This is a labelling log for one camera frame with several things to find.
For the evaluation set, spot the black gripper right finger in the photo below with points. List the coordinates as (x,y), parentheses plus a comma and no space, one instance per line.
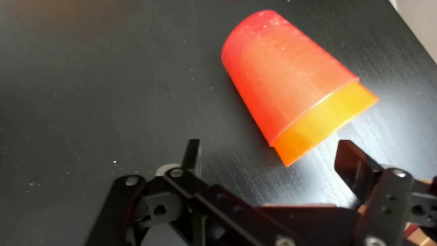
(383,195)

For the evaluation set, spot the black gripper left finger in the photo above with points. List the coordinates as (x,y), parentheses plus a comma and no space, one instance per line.
(199,213)

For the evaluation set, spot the orange plastic cup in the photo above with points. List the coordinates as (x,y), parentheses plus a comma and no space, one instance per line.
(322,120)

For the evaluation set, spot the pink plastic cup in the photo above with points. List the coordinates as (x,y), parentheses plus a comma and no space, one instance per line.
(278,71)

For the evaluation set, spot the black side table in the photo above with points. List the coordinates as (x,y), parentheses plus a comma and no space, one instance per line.
(95,89)

